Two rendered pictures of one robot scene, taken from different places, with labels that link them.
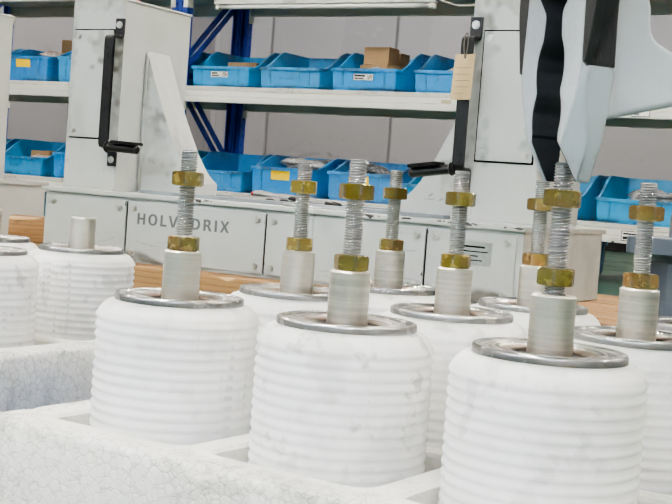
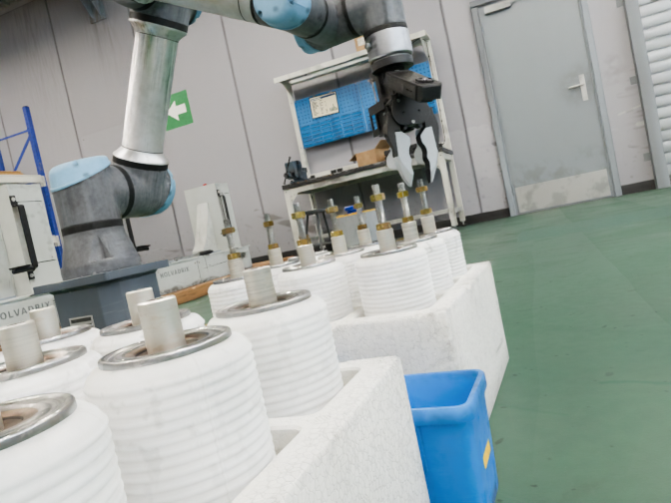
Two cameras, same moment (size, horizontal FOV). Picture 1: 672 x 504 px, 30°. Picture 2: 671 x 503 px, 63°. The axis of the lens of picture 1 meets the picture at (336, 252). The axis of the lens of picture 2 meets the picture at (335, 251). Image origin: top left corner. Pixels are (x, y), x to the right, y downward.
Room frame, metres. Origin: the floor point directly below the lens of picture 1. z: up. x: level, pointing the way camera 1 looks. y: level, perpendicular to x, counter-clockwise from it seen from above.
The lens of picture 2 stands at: (0.92, 0.78, 0.30)
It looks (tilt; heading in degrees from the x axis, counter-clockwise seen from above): 3 degrees down; 260
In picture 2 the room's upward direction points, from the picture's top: 12 degrees counter-clockwise
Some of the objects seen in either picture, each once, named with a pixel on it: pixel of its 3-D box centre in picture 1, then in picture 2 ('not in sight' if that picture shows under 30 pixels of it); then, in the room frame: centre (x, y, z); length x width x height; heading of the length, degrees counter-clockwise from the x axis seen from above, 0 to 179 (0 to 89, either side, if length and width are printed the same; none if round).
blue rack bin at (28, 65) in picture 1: (52, 67); not in sight; (7.41, 1.74, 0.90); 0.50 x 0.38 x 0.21; 151
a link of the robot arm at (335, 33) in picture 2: not in sight; (323, 22); (0.70, -0.17, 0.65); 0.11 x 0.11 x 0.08; 53
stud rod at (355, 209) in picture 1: (353, 230); (405, 208); (0.67, -0.01, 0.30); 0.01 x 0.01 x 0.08
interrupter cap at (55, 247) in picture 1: (81, 250); (48, 338); (1.11, 0.23, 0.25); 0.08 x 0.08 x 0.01
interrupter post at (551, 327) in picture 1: (551, 328); (428, 226); (0.61, -0.11, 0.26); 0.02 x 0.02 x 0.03
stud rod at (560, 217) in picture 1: (558, 240); (423, 201); (0.61, -0.11, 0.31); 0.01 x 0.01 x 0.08
